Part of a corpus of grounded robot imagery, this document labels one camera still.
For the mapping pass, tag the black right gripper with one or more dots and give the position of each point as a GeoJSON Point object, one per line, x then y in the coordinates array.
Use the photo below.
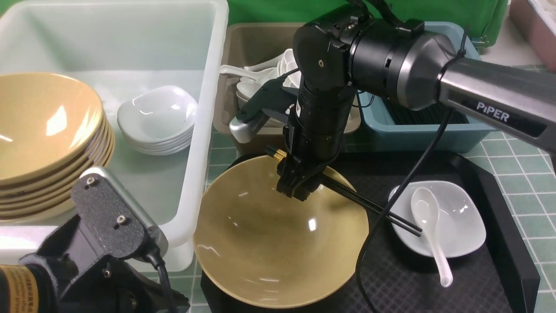
{"type": "Point", "coordinates": [313, 137]}

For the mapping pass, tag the pile of white spoons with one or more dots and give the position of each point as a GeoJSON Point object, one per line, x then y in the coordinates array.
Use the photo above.
{"type": "Point", "coordinates": [238, 84]}

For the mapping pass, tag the stack of yellow bowls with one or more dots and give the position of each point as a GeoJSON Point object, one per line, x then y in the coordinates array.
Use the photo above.
{"type": "Point", "coordinates": [53, 128]}

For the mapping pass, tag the yellow noodle bowl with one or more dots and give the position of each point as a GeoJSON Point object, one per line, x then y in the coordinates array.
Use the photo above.
{"type": "Point", "coordinates": [272, 251]}

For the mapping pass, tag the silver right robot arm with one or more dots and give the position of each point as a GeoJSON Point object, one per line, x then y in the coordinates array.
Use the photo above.
{"type": "Point", "coordinates": [347, 50]}

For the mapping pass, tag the white square sauce dish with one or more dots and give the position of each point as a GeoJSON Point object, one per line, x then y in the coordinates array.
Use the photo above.
{"type": "Point", "coordinates": [460, 229]}

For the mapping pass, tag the pink container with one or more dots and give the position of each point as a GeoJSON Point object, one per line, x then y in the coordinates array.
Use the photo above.
{"type": "Point", "coordinates": [536, 22]}

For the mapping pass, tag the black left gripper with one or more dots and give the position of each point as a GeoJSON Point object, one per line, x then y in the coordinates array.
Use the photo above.
{"type": "Point", "coordinates": [72, 274]}

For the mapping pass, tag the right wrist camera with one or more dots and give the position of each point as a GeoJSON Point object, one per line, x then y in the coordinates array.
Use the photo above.
{"type": "Point", "coordinates": [272, 100]}

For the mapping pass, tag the stack of white dishes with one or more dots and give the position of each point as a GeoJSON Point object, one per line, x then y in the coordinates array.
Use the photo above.
{"type": "Point", "coordinates": [159, 122]}

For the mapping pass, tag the bundle of black chopsticks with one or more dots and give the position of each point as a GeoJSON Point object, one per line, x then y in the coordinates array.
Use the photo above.
{"type": "Point", "coordinates": [431, 115]}

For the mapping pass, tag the blue plastic chopstick bin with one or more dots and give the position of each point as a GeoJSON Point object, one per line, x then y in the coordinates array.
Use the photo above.
{"type": "Point", "coordinates": [377, 130]}

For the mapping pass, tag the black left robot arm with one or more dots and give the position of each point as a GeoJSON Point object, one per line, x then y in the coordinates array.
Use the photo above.
{"type": "Point", "coordinates": [17, 295]}

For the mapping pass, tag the brown plastic spoon bin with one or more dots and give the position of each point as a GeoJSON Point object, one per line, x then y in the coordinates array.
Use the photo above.
{"type": "Point", "coordinates": [248, 44]}

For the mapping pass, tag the white ceramic soup spoon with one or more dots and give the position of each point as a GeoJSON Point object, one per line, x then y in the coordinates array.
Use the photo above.
{"type": "Point", "coordinates": [426, 212]}

